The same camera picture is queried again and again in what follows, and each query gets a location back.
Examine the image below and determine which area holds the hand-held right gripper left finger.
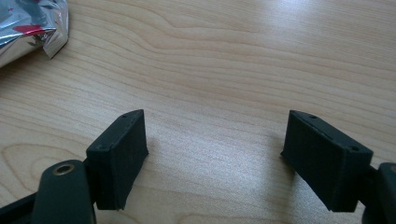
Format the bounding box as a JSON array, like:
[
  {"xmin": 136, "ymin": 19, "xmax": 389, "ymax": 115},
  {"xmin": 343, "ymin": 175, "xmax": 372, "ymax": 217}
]
[{"xmin": 85, "ymin": 108, "xmax": 149, "ymax": 211}]

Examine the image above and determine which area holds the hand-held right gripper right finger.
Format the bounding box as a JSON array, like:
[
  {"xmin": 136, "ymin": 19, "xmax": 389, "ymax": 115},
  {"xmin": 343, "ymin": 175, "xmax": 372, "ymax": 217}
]
[{"xmin": 280, "ymin": 109, "xmax": 375, "ymax": 213}]

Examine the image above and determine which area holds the silver foil snack bag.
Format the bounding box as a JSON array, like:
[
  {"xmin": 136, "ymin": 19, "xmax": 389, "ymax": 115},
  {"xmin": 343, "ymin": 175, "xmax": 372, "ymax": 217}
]
[{"xmin": 0, "ymin": 0, "xmax": 70, "ymax": 68}]

